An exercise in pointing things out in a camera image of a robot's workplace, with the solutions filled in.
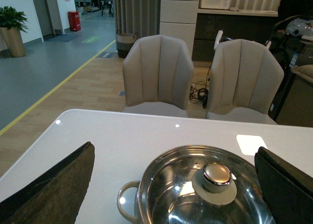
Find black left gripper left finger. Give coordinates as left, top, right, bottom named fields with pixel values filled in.
left=0, top=142, right=95, bottom=224

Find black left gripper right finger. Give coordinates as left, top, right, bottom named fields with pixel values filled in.
left=254, top=147, right=313, bottom=224

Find steel and glass pot lid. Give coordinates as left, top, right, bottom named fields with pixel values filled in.
left=135, top=145, right=274, bottom=224

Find beige chair on right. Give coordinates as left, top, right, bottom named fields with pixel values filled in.
left=206, top=39, right=284, bottom=125

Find beige chair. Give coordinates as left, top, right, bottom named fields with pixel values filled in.
left=206, top=39, right=284, bottom=125
left=122, top=35, right=194, bottom=117

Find beige chair on left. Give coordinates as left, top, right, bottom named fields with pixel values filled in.
left=122, top=35, right=194, bottom=117

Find light blue helmet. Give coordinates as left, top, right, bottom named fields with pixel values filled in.
left=285, top=18, right=313, bottom=37

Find red box on floor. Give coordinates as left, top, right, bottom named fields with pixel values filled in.
left=67, top=11, right=81, bottom=32

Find green potted plant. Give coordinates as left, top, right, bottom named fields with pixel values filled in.
left=0, top=6, right=28, bottom=58

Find grey curtain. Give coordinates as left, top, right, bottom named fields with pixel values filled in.
left=113, top=0, right=161, bottom=38

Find white drawer column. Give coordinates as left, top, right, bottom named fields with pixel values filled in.
left=159, top=0, right=199, bottom=55

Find black cables on floor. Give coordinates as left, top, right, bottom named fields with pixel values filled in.
left=189, top=62, right=212, bottom=109

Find black stroller with white handles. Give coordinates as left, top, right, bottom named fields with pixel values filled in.
left=213, top=30, right=272, bottom=51

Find woven basket with handles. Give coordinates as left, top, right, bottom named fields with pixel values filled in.
left=116, top=30, right=138, bottom=58

